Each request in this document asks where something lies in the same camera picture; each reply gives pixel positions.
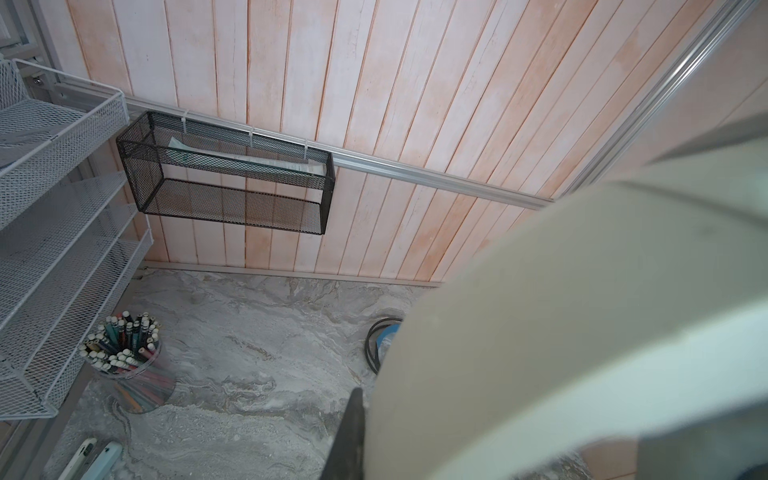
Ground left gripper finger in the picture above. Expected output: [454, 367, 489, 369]
[319, 387, 365, 480]

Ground white headphones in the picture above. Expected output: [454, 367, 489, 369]
[364, 114, 767, 479]

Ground black and blue headphones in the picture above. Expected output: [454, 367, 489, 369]
[363, 317, 403, 374]

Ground clear cup of pencils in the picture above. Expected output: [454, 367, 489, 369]
[78, 310, 176, 414]

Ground horizontal aluminium wall rail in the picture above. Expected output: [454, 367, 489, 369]
[30, 81, 554, 210]

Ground black wire mesh basket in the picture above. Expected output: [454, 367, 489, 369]
[115, 111, 335, 235]

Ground white wire mesh shelf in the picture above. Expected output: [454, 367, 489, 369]
[1, 59, 152, 421]

